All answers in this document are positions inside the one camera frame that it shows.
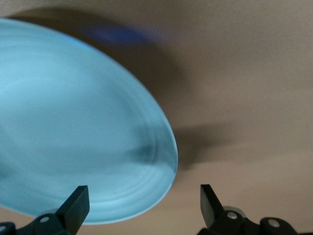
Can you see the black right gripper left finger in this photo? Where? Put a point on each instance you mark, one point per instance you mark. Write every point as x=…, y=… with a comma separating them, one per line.
x=74, y=210

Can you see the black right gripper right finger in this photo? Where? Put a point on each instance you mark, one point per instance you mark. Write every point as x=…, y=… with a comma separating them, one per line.
x=209, y=206

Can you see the light blue shallow bowl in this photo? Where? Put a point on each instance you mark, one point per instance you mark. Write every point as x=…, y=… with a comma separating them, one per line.
x=73, y=117

